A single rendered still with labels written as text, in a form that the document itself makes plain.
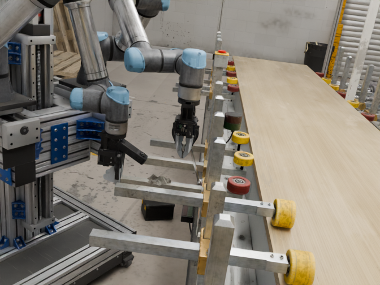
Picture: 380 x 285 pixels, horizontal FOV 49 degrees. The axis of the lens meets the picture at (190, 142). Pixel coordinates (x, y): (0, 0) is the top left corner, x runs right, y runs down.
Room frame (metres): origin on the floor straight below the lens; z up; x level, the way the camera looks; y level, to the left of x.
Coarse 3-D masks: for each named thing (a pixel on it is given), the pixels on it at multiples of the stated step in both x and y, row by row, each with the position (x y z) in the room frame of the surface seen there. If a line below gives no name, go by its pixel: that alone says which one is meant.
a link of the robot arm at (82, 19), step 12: (72, 0) 1.42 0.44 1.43; (84, 0) 1.43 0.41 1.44; (72, 12) 1.43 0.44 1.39; (84, 12) 1.44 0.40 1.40; (72, 24) 1.44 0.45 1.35; (84, 24) 1.43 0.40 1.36; (84, 36) 1.43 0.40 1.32; (96, 36) 1.46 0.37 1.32; (84, 48) 1.43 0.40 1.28; (96, 48) 1.44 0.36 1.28; (84, 60) 1.43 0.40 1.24; (96, 60) 1.43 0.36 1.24; (96, 72) 1.43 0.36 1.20; (96, 84) 1.41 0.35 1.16; (108, 84) 1.45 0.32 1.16
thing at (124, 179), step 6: (120, 180) 1.31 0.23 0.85; (126, 180) 1.31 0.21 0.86; (132, 180) 1.31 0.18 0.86; (138, 180) 1.31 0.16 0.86; (144, 180) 1.32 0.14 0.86; (150, 186) 1.31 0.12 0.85; (156, 186) 1.31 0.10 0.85; (162, 186) 1.31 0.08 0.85; (168, 186) 1.31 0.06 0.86; (174, 186) 1.31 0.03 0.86; (180, 186) 1.31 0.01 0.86; (186, 186) 1.32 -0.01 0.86; (192, 186) 1.32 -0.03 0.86; (198, 186) 1.33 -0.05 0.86; (198, 192) 1.31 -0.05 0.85; (228, 192) 1.31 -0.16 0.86; (240, 198) 1.30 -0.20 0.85
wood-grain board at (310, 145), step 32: (256, 64) 3.84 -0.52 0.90; (288, 64) 4.08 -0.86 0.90; (256, 96) 2.62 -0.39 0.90; (288, 96) 2.74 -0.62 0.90; (320, 96) 2.86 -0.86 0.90; (256, 128) 1.95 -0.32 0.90; (288, 128) 2.02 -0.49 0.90; (320, 128) 2.09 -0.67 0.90; (352, 128) 2.16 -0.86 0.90; (256, 160) 1.54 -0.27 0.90; (288, 160) 1.59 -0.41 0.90; (320, 160) 1.63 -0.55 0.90; (352, 160) 1.68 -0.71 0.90; (288, 192) 1.29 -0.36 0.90; (320, 192) 1.32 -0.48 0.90; (352, 192) 1.35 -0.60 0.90; (320, 224) 1.10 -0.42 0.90; (352, 224) 1.12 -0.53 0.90; (320, 256) 0.93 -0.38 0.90; (352, 256) 0.95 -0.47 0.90
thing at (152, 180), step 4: (152, 176) 1.33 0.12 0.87; (156, 176) 1.33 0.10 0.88; (160, 176) 1.32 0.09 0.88; (164, 176) 1.35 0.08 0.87; (152, 180) 1.30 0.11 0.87; (156, 180) 1.30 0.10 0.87; (160, 180) 1.31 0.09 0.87; (164, 180) 1.31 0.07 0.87; (168, 180) 1.33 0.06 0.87; (152, 184) 1.29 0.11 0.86; (160, 184) 1.30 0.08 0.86; (164, 184) 1.30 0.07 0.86
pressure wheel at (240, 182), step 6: (228, 180) 1.31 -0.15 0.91; (234, 180) 1.32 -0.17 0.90; (240, 180) 1.31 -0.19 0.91; (246, 180) 1.33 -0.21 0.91; (228, 186) 1.30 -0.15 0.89; (234, 186) 1.28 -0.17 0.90; (240, 186) 1.28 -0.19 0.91; (246, 186) 1.29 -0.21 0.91; (234, 192) 1.28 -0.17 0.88; (240, 192) 1.28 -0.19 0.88; (246, 192) 1.29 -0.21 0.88
